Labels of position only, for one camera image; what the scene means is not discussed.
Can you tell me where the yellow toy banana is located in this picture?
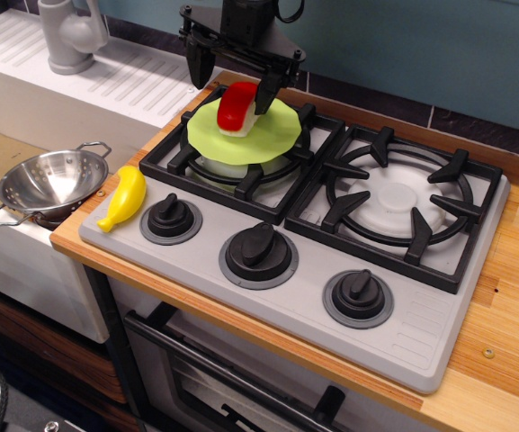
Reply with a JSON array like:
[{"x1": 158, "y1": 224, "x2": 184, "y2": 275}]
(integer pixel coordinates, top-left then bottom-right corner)
[{"x1": 97, "y1": 166, "x2": 147, "y2": 233}]

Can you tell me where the light green round plate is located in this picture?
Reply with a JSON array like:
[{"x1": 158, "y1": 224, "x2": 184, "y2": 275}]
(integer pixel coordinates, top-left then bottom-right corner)
[{"x1": 186, "y1": 95, "x2": 303, "y2": 167}]

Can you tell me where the red and white toy sushi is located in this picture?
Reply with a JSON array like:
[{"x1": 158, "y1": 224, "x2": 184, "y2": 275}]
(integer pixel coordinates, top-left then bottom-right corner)
[{"x1": 217, "y1": 82, "x2": 258, "y2": 138}]

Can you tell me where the steel colander with handles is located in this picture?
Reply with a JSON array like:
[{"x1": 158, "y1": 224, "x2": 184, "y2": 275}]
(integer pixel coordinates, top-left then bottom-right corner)
[{"x1": 0, "y1": 141, "x2": 112, "y2": 230}]

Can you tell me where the toy oven door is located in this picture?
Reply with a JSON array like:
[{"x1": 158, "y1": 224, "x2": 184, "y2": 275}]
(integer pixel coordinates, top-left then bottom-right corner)
[{"x1": 120, "y1": 303, "x2": 430, "y2": 431}]

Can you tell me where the white toy sink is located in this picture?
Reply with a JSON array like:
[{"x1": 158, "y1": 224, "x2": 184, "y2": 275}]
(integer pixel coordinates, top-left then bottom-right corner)
[{"x1": 0, "y1": 9, "x2": 197, "y2": 344}]

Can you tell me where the black right stove knob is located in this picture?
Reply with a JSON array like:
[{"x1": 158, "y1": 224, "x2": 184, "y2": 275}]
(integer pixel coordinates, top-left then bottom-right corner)
[{"x1": 323, "y1": 269, "x2": 394, "y2": 330}]

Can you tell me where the black oven door handle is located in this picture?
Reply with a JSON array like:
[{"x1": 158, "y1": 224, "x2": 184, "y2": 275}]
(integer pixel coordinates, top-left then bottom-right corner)
[{"x1": 123, "y1": 304, "x2": 345, "y2": 431}]

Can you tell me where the black burner grate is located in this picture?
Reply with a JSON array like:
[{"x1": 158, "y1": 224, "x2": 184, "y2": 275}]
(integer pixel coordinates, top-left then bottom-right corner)
[
  {"x1": 139, "y1": 85, "x2": 345, "y2": 224},
  {"x1": 285, "y1": 125, "x2": 504, "y2": 293}
]

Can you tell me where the black left stove knob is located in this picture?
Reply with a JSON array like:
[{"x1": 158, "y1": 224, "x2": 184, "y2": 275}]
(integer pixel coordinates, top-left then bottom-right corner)
[{"x1": 140, "y1": 193, "x2": 202, "y2": 246}]

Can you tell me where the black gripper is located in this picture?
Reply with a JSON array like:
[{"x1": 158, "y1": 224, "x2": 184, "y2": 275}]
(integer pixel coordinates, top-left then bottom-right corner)
[{"x1": 179, "y1": 1, "x2": 306, "y2": 115}]

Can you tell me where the black cable loop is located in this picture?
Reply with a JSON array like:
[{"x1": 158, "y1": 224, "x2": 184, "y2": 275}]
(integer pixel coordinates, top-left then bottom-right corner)
[{"x1": 274, "y1": 0, "x2": 307, "y2": 24}]

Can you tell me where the grey toy stove top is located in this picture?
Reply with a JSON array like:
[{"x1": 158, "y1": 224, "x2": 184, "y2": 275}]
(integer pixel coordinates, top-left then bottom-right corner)
[{"x1": 79, "y1": 162, "x2": 510, "y2": 393}]

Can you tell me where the black left burner grate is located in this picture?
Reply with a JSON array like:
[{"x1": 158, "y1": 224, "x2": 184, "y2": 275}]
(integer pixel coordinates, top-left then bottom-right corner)
[{"x1": 139, "y1": 85, "x2": 345, "y2": 224}]

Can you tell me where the grey toy faucet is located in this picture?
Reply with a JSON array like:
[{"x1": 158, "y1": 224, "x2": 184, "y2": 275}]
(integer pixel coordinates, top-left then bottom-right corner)
[{"x1": 38, "y1": 0, "x2": 109, "y2": 76}]

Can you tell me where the black right burner grate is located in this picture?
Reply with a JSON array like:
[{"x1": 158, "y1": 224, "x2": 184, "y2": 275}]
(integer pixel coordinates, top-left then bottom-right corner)
[{"x1": 285, "y1": 125, "x2": 504, "y2": 293}]

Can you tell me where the black middle stove knob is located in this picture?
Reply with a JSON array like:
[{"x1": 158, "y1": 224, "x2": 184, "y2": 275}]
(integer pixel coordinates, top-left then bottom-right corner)
[{"x1": 219, "y1": 222, "x2": 299, "y2": 291}]

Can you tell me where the black stove knob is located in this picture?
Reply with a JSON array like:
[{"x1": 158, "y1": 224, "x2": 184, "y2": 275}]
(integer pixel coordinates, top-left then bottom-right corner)
[
  {"x1": 323, "y1": 269, "x2": 394, "y2": 330},
  {"x1": 140, "y1": 193, "x2": 202, "y2": 246},
  {"x1": 219, "y1": 222, "x2": 299, "y2": 291}
]

